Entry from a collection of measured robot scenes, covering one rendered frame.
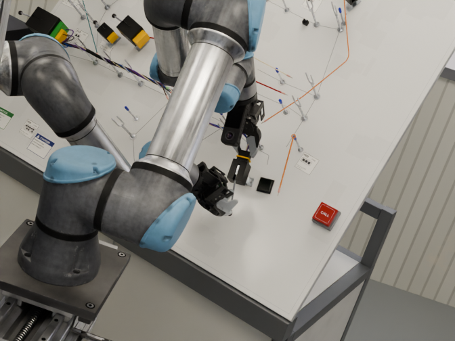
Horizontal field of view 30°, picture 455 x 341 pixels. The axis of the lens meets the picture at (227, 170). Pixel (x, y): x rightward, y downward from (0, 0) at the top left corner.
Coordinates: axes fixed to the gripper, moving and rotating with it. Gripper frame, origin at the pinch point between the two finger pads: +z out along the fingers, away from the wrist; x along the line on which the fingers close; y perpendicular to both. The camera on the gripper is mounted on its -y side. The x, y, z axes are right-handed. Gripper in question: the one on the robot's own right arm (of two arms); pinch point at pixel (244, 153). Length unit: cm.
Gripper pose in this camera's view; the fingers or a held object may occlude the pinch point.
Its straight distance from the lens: 226.7
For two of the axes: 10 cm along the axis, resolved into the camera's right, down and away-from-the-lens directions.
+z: 0.9, 6.9, 7.1
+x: -9.1, -2.2, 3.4
